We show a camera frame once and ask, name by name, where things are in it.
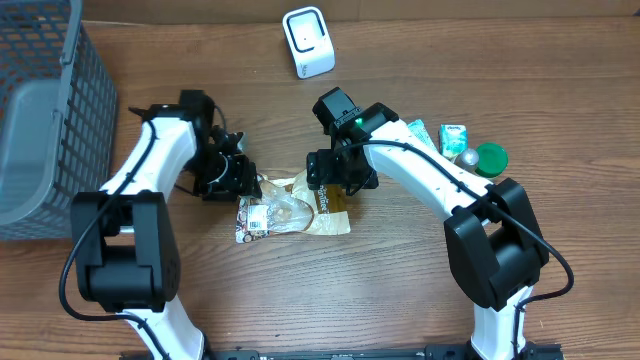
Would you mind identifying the brown white wrapper packet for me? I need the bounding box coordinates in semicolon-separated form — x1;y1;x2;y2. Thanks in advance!
235;197;271;244

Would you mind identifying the brown Pantree pouch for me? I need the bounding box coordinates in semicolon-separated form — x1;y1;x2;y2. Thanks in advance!
258;171;351;236

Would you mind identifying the light green snack packet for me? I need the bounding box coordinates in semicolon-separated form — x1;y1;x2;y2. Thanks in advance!
407;119;439;153

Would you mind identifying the small green tissue packet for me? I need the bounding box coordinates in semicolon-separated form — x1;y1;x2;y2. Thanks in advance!
439;124;468;160

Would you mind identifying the clear bottle with silver cap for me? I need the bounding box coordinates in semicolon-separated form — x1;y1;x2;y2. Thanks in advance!
454;148;480;173

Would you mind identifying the green lid white jar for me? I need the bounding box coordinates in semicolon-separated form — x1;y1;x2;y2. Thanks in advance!
475;143;509;178

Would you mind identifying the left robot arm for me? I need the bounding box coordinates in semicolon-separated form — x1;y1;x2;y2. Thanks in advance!
58;90;262;359

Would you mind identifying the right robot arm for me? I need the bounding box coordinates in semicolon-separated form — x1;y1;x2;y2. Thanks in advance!
306;88;562;359

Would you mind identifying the grey plastic mesh basket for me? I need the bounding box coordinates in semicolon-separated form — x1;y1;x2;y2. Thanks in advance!
1;0;118;241

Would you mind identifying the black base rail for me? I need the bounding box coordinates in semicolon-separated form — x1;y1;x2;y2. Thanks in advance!
119;342;565;360

